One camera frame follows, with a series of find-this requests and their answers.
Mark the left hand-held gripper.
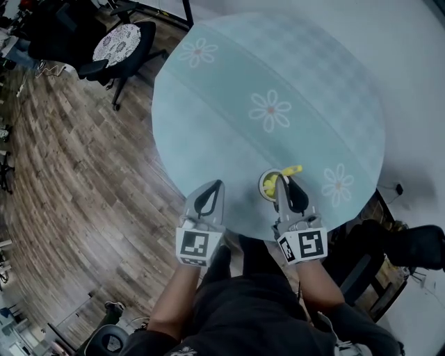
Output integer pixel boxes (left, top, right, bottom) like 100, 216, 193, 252
175, 179, 226, 268

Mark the floral seat cushion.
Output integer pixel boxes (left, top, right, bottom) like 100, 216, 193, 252
92, 24, 142, 69

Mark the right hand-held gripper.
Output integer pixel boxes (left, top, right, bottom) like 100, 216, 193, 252
271, 176, 328, 266

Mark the black-framed white partition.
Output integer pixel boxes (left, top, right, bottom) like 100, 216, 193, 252
180, 0, 195, 29

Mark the person's left forearm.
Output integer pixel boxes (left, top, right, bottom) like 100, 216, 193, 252
147, 264, 201, 342

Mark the white ceramic cup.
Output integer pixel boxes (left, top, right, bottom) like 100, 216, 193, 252
258, 168, 281, 202

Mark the yellow toy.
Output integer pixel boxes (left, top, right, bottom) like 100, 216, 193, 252
263, 165, 303, 200

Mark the person's right forearm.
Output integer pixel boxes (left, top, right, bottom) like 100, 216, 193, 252
298, 260, 348, 314

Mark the round table blue floral tablecloth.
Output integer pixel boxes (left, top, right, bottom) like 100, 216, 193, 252
152, 12, 386, 243

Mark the black mesh office chair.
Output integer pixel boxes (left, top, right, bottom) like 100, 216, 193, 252
339, 218, 445, 323

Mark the person's dark clothing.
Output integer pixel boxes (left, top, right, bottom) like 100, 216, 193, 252
120, 234, 404, 356

